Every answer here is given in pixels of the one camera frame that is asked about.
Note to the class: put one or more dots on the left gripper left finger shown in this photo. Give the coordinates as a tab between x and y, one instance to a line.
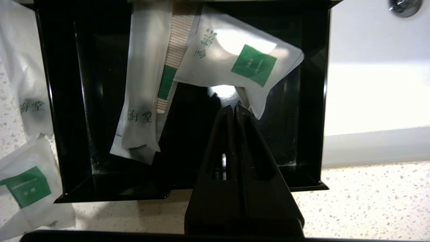
215	195

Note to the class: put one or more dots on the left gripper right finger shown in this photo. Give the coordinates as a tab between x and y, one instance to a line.
265	198

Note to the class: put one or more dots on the long white toothbrush packet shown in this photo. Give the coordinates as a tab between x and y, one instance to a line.
144	84
23	67

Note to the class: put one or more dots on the small white green-label sachet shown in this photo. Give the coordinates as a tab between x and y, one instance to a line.
221	57
30	188

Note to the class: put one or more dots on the black glossy drawer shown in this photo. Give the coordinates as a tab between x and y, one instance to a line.
84	101

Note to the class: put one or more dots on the white ceramic sink basin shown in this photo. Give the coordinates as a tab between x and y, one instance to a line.
376	101

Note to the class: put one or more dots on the long beige toothbrush packet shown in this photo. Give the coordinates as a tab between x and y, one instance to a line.
178	40

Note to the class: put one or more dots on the chrome drain plug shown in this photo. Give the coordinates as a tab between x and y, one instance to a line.
404	6

